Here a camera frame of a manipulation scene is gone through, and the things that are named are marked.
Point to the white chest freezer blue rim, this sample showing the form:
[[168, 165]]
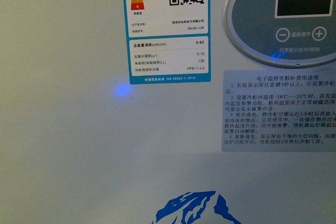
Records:
[[80, 144]]

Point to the blue energy efficiency label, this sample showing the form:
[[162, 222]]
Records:
[[168, 41]]

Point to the grey instruction sticker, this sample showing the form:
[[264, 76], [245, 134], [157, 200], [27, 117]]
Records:
[[279, 111]]

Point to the oval grey temperature control panel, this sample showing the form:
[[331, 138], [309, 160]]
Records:
[[282, 33]]

